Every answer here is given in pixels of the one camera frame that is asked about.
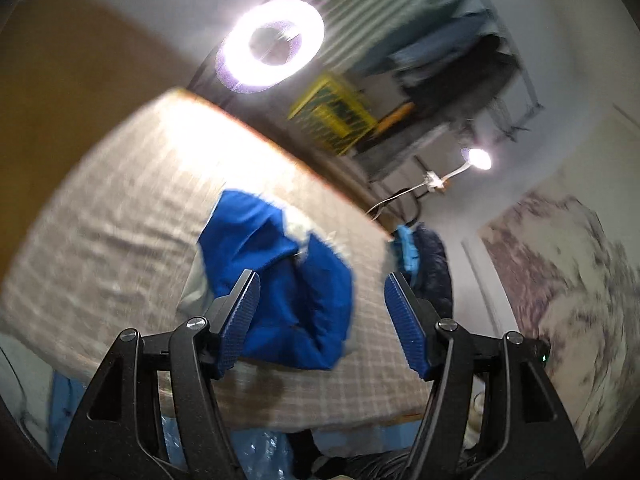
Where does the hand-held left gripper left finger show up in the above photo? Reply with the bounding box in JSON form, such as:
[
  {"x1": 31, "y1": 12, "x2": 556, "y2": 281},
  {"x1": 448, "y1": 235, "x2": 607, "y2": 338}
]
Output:
[{"x1": 57, "y1": 269, "x2": 262, "y2": 480}]

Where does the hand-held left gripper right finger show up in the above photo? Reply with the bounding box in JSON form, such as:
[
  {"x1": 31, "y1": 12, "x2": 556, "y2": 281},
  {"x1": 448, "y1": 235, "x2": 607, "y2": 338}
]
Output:
[{"x1": 384, "y1": 272, "x2": 587, "y2": 480}]

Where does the white and blue jacket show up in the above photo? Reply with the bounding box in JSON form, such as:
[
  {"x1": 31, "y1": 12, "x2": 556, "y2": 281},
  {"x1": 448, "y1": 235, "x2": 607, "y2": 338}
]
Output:
[{"x1": 177, "y1": 187, "x2": 358, "y2": 371}]

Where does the black metal clothes rack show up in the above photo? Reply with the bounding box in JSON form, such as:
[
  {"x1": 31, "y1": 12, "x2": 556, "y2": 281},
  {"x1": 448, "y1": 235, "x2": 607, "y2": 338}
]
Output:
[{"x1": 190, "y1": 0, "x2": 546, "y2": 231}]

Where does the navy down jacket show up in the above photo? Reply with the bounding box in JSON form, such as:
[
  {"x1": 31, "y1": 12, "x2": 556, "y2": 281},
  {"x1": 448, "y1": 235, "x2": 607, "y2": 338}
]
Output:
[{"x1": 410, "y1": 222, "x2": 453, "y2": 321}]

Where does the white clip lamp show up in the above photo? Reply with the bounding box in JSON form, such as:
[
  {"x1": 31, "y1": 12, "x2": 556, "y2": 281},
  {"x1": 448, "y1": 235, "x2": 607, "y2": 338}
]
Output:
[{"x1": 422, "y1": 147, "x2": 493, "y2": 193}]

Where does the orange cloth strip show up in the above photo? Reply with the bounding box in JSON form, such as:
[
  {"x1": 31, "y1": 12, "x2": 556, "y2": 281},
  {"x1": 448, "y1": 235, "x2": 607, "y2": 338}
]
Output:
[{"x1": 375, "y1": 101, "x2": 417, "y2": 133}]

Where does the yellow patterned box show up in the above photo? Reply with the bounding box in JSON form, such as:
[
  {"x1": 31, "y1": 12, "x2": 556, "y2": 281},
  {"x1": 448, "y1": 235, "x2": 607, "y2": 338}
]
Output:
[{"x1": 287, "y1": 72, "x2": 378, "y2": 158}]

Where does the black hanging coat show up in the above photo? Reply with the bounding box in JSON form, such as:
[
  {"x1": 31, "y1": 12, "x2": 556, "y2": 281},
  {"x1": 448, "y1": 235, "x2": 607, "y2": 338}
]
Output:
[{"x1": 400, "y1": 35, "x2": 521, "y2": 111}]

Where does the hanging denim jacket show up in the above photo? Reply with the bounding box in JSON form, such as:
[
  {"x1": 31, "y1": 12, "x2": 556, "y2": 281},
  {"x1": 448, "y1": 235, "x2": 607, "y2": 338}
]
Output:
[{"x1": 395, "y1": 10, "x2": 501, "y2": 86}]

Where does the dark green hanging jacket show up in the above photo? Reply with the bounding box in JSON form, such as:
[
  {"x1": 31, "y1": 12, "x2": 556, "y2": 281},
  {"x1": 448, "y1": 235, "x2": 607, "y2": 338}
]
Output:
[{"x1": 355, "y1": 0, "x2": 481, "y2": 76}]

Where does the white lamp cable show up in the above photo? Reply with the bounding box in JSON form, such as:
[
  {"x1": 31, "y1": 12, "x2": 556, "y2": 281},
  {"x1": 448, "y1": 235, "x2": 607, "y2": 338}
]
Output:
[{"x1": 367, "y1": 185, "x2": 427, "y2": 217}]

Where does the landscape wall painting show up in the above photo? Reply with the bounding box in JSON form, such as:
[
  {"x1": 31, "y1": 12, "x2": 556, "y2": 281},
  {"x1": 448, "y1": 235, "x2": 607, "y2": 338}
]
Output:
[{"x1": 477, "y1": 190, "x2": 633, "y2": 466}]

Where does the ring light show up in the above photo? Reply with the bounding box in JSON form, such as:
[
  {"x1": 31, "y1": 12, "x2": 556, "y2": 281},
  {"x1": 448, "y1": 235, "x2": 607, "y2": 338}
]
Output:
[{"x1": 215, "y1": 0, "x2": 326, "y2": 96}]

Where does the striped wall hanging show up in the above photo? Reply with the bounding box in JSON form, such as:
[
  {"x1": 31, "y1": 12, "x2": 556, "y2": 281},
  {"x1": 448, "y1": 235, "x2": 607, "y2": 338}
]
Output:
[{"x1": 280, "y1": 0, "x2": 416, "y2": 68}]

